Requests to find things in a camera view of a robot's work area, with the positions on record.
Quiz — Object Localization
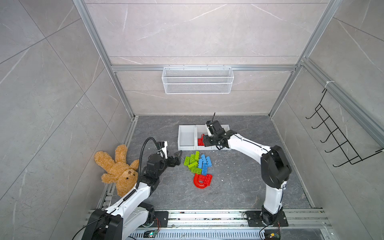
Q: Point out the long red lego brick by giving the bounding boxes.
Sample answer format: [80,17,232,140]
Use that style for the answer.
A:
[199,134,205,144]

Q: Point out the blue lego brick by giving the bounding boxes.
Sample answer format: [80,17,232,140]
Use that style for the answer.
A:
[201,163,209,176]
[206,156,212,167]

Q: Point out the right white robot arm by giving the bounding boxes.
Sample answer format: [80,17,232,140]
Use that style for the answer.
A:
[203,120,292,226]

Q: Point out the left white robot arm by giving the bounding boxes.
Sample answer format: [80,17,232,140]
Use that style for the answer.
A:
[81,137,183,240]

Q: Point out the green lego brick upper left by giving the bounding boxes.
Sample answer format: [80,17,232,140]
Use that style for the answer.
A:
[184,156,191,166]

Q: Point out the green lego brick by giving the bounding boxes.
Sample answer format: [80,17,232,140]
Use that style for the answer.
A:
[184,156,191,166]
[195,151,200,161]
[190,167,202,175]

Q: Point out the white right plastic bin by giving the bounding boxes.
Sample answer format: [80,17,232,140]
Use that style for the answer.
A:
[212,124,233,150]

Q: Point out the white plastic bin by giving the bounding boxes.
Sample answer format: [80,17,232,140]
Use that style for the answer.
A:
[195,125,216,151]
[212,124,233,150]
[178,125,197,151]

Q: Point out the white middle plastic bin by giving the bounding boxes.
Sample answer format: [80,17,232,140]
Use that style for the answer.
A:
[195,125,216,151]

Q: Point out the green lego brick top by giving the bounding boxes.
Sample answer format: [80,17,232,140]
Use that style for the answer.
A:
[195,151,200,161]

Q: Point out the white left plastic bin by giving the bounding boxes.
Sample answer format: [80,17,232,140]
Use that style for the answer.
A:
[178,125,197,151]

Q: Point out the green lego brick lower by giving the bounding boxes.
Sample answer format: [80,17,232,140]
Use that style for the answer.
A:
[190,167,202,175]

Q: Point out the red arch lego piece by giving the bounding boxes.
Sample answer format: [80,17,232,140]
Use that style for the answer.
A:
[194,174,208,189]

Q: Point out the red lego brick on arch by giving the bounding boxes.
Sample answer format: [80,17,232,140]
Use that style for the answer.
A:
[199,174,213,186]

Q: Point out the brown teddy bear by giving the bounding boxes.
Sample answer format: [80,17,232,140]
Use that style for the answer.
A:
[94,145,140,197]

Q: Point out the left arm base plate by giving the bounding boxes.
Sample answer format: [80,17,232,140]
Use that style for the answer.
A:
[142,211,169,228]

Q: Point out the white wire mesh basket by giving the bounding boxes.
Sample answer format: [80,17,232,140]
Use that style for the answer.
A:
[162,67,234,95]

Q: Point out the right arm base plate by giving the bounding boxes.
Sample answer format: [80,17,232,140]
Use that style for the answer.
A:
[244,211,289,227]

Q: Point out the aluminium front rail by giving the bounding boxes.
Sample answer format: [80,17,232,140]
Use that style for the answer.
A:
[155,209,332,230]

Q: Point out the black wire hook rack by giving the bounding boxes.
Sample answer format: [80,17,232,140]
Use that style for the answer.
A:
[306,89,384,168]

